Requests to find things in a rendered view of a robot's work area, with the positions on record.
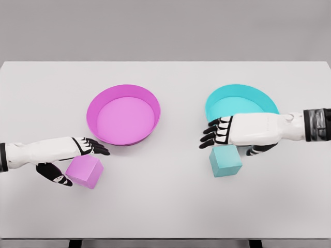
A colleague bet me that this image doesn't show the pink round plate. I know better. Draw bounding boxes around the pink round plate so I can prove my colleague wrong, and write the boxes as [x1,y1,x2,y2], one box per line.
[86,84,161,147]

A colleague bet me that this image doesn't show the pink cube block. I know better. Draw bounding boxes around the pink cube block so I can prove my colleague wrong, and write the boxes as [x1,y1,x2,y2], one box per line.
[65,154,104,190]

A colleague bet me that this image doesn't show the cyan cube block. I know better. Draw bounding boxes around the cyan cube block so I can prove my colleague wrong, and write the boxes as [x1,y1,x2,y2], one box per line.
[209,145,243,178]

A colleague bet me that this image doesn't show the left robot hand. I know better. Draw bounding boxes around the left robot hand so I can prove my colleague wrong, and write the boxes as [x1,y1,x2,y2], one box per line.
[28,136,111,188]

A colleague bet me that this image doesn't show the cyan round plate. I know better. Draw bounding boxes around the cyan round plate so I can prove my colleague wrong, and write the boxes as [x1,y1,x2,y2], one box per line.
[205,83,280,126]

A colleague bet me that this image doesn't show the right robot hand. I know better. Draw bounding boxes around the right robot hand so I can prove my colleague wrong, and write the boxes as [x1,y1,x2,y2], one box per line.
[199,113,283,157]

